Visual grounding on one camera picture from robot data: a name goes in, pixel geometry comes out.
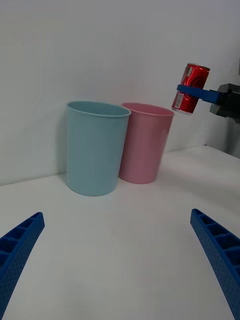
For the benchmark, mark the pink plastic bin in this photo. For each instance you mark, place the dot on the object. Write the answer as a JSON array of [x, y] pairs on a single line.
[[145, 147]]

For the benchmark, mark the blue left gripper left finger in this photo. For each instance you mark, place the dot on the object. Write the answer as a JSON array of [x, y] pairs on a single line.
[[15, 255]]

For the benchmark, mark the red drink can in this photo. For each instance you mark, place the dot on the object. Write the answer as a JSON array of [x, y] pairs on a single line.
[[193, 75]]

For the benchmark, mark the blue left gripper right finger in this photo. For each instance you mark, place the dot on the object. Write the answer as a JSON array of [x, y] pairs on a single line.
[[222, 252]]

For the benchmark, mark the pale blue plastic bin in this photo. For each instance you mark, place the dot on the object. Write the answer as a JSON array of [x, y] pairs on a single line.
[[92, 150]]

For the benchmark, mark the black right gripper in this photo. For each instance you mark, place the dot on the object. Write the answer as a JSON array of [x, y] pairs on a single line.
[[228, 100]]

